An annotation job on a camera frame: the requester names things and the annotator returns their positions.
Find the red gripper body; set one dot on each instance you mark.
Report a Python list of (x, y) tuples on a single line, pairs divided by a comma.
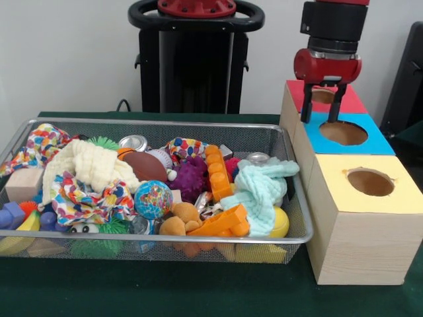
[(327, 69)]

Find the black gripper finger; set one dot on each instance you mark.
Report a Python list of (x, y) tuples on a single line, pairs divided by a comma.
[(337, 102), (307, 102)]

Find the blue globe ball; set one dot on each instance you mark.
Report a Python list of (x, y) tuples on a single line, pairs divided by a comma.
[(153, 199)]

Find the shallow metal mesh bin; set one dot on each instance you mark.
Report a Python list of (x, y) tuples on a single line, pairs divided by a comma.
[(198, 130)]

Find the wooden box with three holes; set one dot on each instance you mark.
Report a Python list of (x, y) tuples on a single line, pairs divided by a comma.
[(363, 237)]

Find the black chair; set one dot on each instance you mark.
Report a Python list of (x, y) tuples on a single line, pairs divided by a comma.
[(406, 82)]

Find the mint green cloth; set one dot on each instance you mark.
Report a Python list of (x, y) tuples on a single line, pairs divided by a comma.
[(261, 188)]

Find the long orange toy brick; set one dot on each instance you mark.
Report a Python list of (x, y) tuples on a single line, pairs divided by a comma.
[(218, 175)]

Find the yellow ball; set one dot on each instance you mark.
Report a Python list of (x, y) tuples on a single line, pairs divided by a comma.
[(281, 224)]

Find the purple spiky ball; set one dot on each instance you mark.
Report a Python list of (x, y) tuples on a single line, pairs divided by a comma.
[(190, 178)]

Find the brown toy football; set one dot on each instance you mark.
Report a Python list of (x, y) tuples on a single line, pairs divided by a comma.
[(145, 166)]

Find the green spiky ball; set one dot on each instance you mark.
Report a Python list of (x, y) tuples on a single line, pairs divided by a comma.
[(102, 143)]

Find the cream muslin cloth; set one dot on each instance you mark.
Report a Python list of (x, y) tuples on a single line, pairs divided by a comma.
[(89, 162)]

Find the colourful spotted cloth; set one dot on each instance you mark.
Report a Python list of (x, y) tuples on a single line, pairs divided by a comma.
[(39, 142), (82, 201)]

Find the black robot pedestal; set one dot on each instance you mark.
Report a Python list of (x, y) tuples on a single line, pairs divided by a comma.
[(195, 72)]

